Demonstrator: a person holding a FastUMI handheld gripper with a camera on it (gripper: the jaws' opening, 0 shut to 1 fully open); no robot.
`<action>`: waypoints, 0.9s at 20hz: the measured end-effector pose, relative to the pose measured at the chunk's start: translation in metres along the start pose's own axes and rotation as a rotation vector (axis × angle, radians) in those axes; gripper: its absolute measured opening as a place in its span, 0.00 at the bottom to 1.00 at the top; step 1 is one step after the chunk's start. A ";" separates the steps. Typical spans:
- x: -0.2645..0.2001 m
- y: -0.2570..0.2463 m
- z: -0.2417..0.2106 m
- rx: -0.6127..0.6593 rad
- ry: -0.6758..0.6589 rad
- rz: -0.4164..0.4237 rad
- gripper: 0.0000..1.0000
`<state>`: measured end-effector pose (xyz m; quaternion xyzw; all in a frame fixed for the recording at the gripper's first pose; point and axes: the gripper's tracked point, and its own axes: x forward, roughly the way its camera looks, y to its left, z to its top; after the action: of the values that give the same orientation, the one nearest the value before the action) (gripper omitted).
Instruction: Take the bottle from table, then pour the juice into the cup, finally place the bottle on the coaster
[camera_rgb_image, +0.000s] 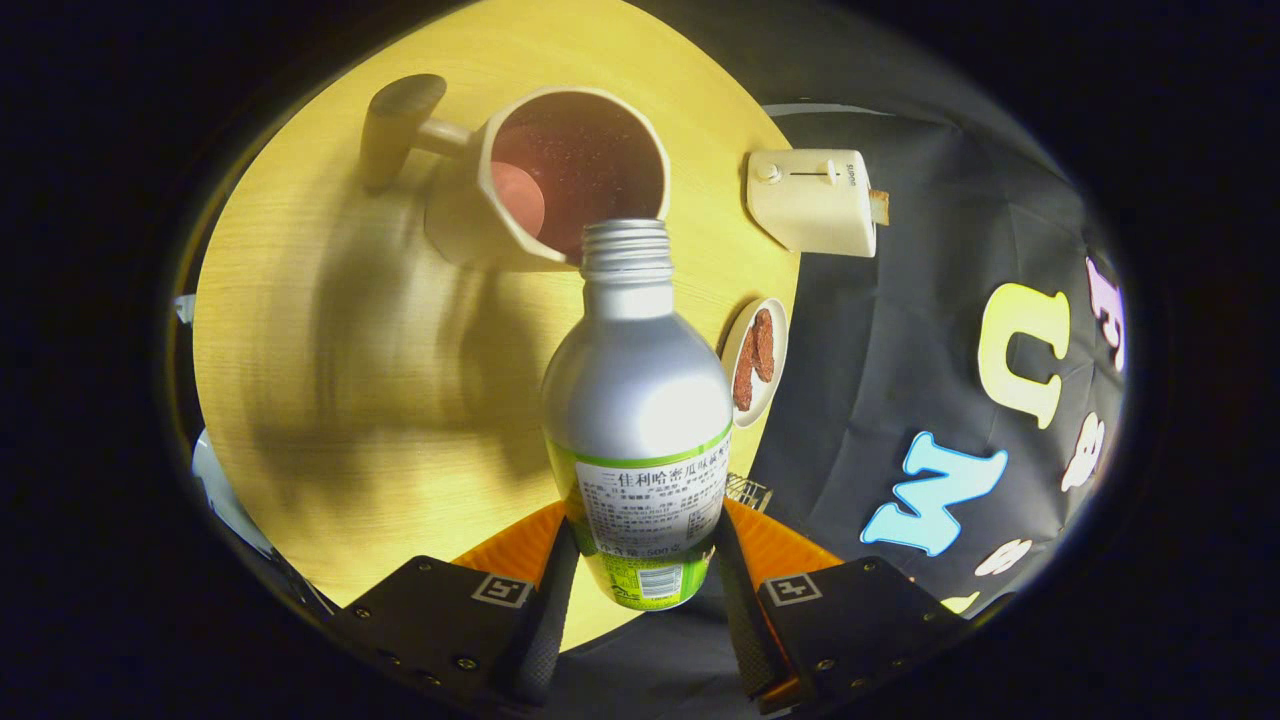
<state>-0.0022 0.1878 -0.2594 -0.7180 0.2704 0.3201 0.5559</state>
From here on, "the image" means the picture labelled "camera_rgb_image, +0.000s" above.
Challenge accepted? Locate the cream cup with wooden handle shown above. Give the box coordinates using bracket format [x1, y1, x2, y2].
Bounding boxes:
[358, 73, 673, 273]

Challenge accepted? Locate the round white plate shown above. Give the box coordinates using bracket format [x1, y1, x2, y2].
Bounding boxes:
[720, 297, 790, 429]

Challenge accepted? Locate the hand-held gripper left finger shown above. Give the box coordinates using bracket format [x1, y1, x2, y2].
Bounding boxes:
[325, 500, 581, 706]

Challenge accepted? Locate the white toaster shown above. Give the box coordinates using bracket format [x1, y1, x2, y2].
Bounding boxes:
[746, 148, 879, 259]

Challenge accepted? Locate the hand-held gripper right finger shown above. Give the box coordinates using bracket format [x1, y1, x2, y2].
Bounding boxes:
[712, 497, 971, 713]

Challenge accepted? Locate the wooden table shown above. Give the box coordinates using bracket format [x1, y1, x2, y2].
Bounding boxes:
[190, 0, 803, 651]

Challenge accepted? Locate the silver juice bottle green label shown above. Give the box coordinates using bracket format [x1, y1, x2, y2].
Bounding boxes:
[541, 218, 734, 612]

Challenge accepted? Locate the metal wire holder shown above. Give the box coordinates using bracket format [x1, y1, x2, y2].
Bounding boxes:
[725, 472, 773, 513]

